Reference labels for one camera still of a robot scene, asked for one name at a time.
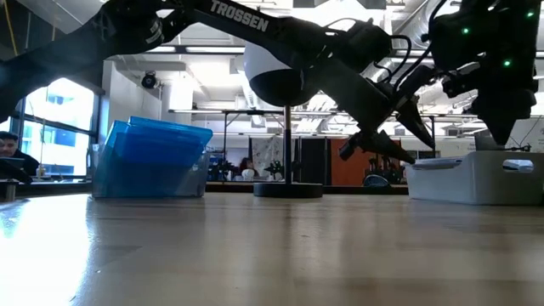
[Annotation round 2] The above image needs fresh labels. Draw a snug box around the person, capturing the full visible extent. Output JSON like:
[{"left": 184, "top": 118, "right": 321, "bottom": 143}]
[
  {"left": 0, "top": 130, "right": 42, "bottom": 178},
  {"left": 239, "top": 156, "right": 260, "bottom": 182}
]

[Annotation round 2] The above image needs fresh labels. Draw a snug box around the orange brown cabinet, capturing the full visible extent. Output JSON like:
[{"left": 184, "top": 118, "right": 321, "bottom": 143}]
[{"left": 330, "top": 138, "right": 403, "bottom": 186}]

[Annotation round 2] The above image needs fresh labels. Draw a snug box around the black round ceiling camera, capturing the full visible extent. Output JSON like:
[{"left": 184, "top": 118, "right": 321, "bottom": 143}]
[{"left": 140, "top": 71, "right": 159, "bottom": 90}]

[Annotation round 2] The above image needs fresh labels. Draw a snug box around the black laptop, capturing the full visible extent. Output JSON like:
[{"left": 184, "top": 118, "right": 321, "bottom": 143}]
[{"left": 0, "top": 156, "right": 33, "bottom": 184}]

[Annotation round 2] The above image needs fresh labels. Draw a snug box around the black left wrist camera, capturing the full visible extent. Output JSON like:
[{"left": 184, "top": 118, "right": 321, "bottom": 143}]
[{"left": 339, "top": 19, "right": 394, "bottom": 73}]

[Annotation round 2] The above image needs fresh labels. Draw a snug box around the light grey plastic bin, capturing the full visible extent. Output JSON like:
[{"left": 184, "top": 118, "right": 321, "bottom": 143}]
[{"left": 405, "top": 150, "right": 544, "bottom": 207}]

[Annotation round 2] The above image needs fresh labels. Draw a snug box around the white globe table lamp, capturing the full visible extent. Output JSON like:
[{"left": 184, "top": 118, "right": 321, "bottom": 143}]
[{"left": 243, "top": 42, "right": 324, "bottom": 199}]

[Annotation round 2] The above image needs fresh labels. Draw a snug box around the blue jewel case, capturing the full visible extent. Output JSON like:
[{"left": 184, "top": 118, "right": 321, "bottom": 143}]
[
  {"left": 104, "top": 120, "right": 205, "bottom": 196},
  {"left": 127, "top": 116, "right": 213, "bottom": 171}
]

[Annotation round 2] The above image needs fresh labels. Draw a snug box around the black cabinet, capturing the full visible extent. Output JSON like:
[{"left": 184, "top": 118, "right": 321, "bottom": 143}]
[{"left": 299, "top": 136, "right": 328, "bottom": 184}]

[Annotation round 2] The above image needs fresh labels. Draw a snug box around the black aluminium table frame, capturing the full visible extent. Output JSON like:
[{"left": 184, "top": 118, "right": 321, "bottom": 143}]
[{"left": 0, "top": 180, "right": 409, "bottom": 197}]

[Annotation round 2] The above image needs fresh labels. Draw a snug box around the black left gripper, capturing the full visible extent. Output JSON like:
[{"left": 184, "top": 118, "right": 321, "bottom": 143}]
[{"left": 297, "top": 54, "right": 437, "bottom": 166}]

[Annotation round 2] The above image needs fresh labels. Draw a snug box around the grey laptop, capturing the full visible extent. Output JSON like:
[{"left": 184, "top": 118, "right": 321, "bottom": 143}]
[{"left": 473, "top": 129, "right": 507, "bottom": 152}]

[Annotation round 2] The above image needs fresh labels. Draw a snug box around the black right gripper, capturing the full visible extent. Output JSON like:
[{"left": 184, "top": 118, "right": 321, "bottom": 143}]
[{"left": 439, "top": 41, "right": 541, "bottom": 146}]

